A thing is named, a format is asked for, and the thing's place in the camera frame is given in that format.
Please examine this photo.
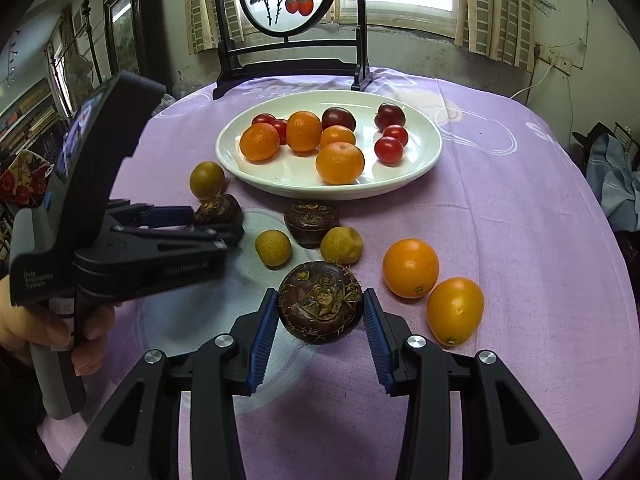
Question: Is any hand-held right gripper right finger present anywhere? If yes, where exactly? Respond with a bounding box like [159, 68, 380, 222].
[362, 287, 583, 480]

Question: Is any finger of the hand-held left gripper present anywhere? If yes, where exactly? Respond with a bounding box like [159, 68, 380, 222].
[105, 200, 196, 230]
[75, 224, 246, 265]

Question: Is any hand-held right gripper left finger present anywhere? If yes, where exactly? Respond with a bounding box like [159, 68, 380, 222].
[60, 287, 281, 480]

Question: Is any dark brown water chestnut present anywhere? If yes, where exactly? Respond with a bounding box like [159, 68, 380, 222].
[276, 261, 364, 346]
[283, 200, 341, 249]
[192, 193, 244, 228]

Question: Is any large orange mandarin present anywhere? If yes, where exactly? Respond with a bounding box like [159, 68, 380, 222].
[315, 142, 365, 185]

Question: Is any white oval plate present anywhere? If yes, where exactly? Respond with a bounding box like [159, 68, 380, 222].
[215, 91, 444, 201]

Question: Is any small orange mandarin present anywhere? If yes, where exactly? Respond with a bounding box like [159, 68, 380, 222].
[320, 125, 357, 148]

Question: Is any dark purple plum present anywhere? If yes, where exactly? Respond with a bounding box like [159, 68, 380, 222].
[321, 106, 357, 132]
[374, 102, 406, 132]

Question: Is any person's left hand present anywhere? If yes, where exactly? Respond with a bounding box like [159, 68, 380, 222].
[0, 276, 117, 377]

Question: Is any round orange tomato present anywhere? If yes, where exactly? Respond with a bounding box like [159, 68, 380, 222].
[382, 238, 440, 299]

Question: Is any red patterned cloth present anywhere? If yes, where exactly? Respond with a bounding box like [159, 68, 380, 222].
[0, 152, 54, 207]

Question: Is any bookshelf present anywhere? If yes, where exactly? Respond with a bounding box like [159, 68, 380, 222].
[0, 74, 67, 152]

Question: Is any oval yellow-orange tomato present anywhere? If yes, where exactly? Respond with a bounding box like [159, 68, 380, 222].
[426, 276, 485, 347]

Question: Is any standing fan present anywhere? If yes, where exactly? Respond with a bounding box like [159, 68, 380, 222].
[66, 54, 97, 87]

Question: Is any dark wooden framed painting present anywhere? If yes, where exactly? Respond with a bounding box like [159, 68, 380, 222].
[102, 0, 174, 97]

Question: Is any purple tablecloth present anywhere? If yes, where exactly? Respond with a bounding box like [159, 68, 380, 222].
[37, 74, 628, 480]

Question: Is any beige checked curtain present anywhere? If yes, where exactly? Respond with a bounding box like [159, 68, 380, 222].
[184, 0, 247, 49]
[454, 0, 537, 72]

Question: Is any pile of blue clothes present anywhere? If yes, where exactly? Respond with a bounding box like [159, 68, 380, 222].
[585, 135, 640, 217]

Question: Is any black hat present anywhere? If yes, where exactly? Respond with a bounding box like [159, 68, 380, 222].
[572, 122, 617, 150]

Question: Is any white power cable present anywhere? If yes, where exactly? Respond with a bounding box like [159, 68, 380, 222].
[510, 62, 554, 102]

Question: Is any white wall socket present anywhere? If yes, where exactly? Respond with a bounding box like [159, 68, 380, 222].
[534, 45, 574, 75]

